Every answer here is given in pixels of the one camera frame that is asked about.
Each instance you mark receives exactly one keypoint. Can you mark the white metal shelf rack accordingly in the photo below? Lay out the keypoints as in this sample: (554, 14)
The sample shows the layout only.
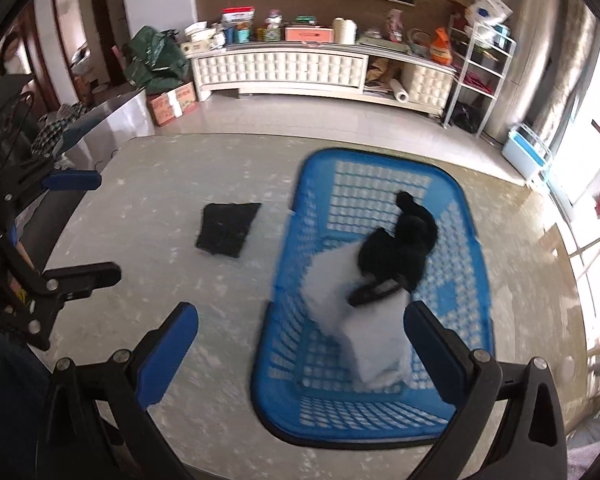
(481, 57)

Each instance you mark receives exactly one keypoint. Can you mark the orange plastic jug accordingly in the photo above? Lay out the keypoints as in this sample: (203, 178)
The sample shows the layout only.
(440, 50)

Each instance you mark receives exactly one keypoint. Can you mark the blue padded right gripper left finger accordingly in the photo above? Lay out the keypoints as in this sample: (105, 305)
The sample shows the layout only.
(95, 409)

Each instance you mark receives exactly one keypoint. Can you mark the white square filter sponge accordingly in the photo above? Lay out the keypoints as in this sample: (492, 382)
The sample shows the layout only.
(373, 345)

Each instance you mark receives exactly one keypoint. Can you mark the green plastic bag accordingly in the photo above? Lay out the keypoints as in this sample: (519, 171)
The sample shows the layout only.
(155, 61)

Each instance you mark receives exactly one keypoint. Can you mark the blue plastic laundry basket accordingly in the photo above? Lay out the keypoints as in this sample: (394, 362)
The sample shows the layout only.
(367, 235)

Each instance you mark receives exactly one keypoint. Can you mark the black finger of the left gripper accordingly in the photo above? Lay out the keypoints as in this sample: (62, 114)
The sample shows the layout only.
(49, 291)

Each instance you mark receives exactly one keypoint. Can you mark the white blue storage box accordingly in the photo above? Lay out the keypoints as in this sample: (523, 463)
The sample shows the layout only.
(526, 152)

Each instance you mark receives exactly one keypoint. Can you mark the pink drawer box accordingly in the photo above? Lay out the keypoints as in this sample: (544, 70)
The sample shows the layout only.
(309, 34)

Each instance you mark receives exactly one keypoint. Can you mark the cream thread spool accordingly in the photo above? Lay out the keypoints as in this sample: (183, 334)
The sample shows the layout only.
(344, 31)

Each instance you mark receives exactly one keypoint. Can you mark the white tufted TV cabinet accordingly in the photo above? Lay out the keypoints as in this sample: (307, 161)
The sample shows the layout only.
(355, 73)

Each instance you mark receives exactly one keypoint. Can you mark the black square filter sponge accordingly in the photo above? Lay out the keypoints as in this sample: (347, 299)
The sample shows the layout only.
(225, 227)

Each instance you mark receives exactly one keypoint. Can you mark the white paper roll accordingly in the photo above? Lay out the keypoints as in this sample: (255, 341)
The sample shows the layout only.
(398, 91)

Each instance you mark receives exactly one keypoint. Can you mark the black soft cloth in basket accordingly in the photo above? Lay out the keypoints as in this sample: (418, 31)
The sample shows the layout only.
(396, 261)

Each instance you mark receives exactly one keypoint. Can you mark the red cardboard box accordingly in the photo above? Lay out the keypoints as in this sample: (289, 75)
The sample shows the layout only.
(171, 105)

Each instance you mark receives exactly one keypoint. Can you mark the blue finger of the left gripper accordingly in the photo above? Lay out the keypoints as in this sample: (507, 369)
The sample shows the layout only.
(72, 180)

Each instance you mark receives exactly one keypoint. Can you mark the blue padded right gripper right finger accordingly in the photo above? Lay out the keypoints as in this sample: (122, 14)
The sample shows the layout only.
(530, 441)

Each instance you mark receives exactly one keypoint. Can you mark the grey side table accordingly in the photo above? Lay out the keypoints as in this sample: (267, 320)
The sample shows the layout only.
(94, 139)

